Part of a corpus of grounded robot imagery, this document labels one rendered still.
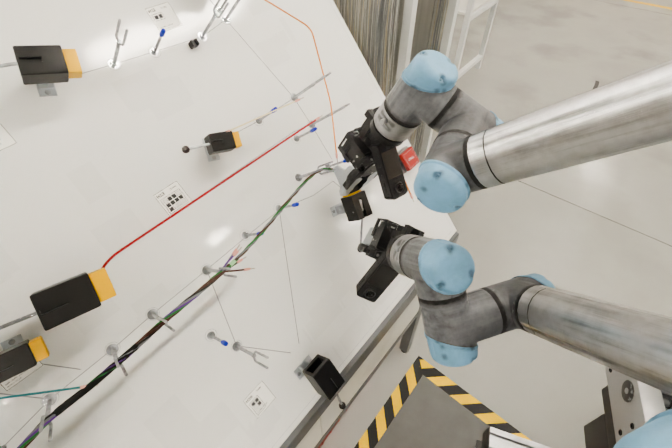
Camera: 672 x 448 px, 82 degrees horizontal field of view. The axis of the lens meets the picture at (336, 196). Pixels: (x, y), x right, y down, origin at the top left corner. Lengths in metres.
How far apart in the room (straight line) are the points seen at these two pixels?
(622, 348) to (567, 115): 0.25
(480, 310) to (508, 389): 1.36
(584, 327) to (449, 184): 0.23
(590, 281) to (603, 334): 1.92
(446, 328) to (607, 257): 2.06
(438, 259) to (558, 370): 1.59
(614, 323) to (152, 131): 0.75
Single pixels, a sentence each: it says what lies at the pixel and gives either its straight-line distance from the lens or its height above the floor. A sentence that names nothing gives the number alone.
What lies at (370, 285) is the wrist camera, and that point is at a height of 1.11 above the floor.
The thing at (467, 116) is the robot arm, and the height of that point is 1.43.
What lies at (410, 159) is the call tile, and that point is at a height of 1.10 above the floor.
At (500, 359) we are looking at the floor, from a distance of 2.04.
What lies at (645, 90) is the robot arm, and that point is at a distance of 0.47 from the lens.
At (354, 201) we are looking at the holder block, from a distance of 0.83.
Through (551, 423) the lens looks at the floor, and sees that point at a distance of 2.01.
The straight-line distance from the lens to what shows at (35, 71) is 0.71.
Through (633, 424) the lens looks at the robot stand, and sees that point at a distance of 0.83.
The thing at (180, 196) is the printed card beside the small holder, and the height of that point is 1.26.
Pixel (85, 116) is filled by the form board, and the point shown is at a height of 1.40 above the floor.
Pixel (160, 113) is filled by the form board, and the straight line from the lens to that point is 0.80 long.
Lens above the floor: 1.76
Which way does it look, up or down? 45 degrees down
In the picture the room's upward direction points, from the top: 1 degrees counter-clockwise
